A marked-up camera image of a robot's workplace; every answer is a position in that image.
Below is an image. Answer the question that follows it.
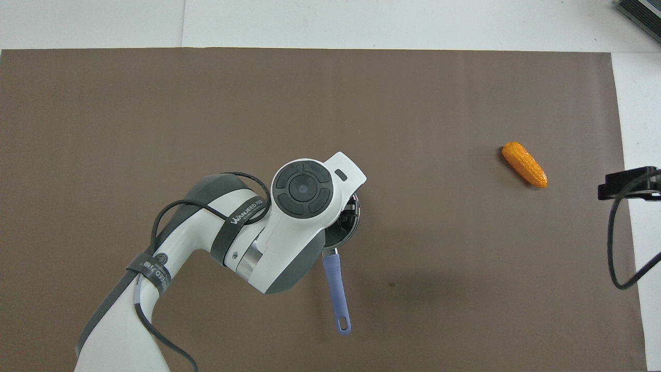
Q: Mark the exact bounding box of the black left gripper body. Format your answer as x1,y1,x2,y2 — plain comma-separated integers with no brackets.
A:
338,195,360,228

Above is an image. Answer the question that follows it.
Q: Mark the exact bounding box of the glass lid with blue knob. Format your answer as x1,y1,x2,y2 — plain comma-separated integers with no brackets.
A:
322,192,361,255

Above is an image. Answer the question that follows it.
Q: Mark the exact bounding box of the brown table mat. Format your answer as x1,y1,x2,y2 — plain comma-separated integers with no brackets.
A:
0,48,649,372

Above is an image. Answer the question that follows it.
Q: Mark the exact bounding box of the dark grey ribbed device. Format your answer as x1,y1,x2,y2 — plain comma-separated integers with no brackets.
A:
613,0,661,43

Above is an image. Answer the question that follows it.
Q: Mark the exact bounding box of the dark blue saucepan, long handle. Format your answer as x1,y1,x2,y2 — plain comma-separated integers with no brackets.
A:
321,247,352,335

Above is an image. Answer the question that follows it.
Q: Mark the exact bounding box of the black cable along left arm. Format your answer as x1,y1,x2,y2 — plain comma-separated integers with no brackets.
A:
133,172,272,372

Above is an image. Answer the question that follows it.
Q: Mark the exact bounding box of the black camera cable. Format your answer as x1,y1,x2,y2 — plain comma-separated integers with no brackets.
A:
608,169,661,290

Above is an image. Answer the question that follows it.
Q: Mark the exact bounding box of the black camera stand clamp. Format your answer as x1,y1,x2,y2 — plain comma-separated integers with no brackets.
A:
597,166,661,202

